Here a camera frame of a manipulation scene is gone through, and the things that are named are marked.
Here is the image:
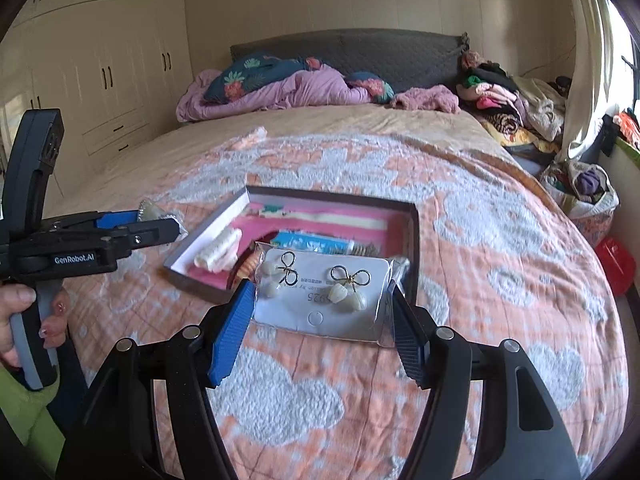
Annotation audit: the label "silver foil packet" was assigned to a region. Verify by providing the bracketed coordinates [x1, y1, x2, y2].
[137, 198, 189, 240]

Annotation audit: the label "pearl bow earrings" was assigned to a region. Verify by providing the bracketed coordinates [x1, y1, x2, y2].
[253, 244, 393, 344]

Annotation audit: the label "orange spiral hair clip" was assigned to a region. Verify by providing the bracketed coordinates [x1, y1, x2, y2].
[233, 252, 262, 284]

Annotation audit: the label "white plastic hair claw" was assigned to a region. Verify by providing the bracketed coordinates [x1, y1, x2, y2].
[193, 226, 242, 273]

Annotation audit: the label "green sleeve forearm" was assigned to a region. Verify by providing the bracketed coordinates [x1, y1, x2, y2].
[1, 365, 65, 478]

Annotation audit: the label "left hand with painted nails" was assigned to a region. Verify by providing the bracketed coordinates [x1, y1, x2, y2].
[0, 283, 68, 369]

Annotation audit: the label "beige bed sheet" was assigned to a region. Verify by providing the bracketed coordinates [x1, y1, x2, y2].
[44, 104, 530, 222]

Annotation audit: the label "shallow cardboard box tray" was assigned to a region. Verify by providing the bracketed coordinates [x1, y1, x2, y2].
[164, 185, 420, 304]

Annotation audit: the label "pink children's book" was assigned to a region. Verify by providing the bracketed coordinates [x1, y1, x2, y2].
[168, 200, 409, 292]

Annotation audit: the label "cream wardrobe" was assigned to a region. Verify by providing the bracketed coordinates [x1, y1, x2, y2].
[1, 0, 192, 205]

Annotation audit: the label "dark floral pillow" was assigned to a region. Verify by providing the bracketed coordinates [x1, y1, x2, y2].
[204, 52, 395, 105]

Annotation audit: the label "red container on floor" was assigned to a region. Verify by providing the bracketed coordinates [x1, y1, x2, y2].
[596, 236, 637, 297]

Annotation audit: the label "bag of clothes on floor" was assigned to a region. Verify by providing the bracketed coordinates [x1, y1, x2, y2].
[539, 160, 620, 247]

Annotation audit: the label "pink fuzzy garment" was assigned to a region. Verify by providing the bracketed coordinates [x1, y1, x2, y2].
[390, 84, 460, 114]

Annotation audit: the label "pile of clothes on bed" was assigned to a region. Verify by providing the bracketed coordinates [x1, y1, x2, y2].
[456, 50, 572, 167]

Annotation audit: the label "pink crumpled quilt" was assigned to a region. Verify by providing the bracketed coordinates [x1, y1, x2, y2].
[176, 64, 373, 124]

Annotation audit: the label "dark grey headboard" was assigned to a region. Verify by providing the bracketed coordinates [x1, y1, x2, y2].
[230, 28, 470, 92]

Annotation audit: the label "clothes on window sill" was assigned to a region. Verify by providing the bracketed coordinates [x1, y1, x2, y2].
[600, 107, 639, 157]

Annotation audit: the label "cream window curtain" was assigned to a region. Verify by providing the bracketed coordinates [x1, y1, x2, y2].
[560, 0, 615, 159]

